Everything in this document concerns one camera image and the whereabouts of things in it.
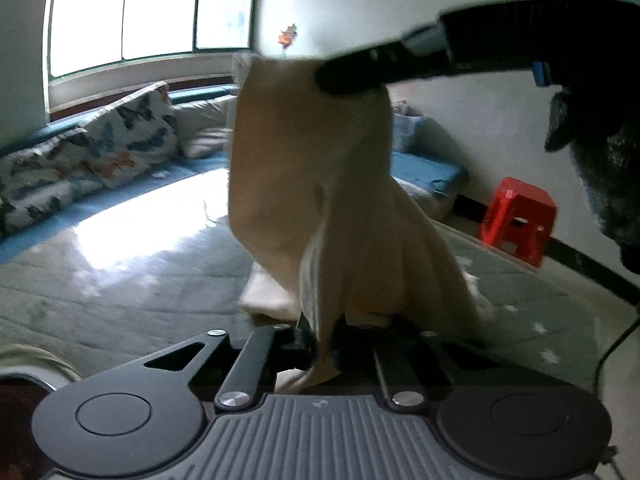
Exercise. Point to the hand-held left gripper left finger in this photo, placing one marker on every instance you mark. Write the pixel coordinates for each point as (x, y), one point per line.
(300, 342)

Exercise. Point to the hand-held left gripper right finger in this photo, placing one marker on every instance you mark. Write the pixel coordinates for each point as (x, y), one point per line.
(352, 345)

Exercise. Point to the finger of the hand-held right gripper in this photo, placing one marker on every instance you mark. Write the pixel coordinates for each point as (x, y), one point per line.
(370, 67)

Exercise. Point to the cream cloth garment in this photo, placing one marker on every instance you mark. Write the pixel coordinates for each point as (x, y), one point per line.
(310, 160)

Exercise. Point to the person's right hand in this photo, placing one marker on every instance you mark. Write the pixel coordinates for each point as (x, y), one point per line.
(610, 160)

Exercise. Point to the white plastic bag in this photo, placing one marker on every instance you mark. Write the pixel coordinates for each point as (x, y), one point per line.
(407, 130)

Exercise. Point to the blue sofa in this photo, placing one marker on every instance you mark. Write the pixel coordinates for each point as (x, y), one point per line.
(430, 172)

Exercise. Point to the red plastic stool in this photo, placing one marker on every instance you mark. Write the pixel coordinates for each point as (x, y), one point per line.
(520, 200)

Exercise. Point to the cream cushion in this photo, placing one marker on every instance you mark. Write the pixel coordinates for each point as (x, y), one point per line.
(205, 125)

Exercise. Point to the grey star quilted table cover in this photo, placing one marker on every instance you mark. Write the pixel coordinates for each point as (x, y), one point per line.
(125, 285)

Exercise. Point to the large window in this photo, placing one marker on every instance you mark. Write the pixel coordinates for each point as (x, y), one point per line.
(150, 5)

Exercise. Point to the butterfly print pillow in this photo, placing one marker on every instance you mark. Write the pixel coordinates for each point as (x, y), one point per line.
(40, 180)
(135, 130)

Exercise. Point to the orange wall decoration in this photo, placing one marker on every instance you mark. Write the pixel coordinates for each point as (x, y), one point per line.
(287, 36)

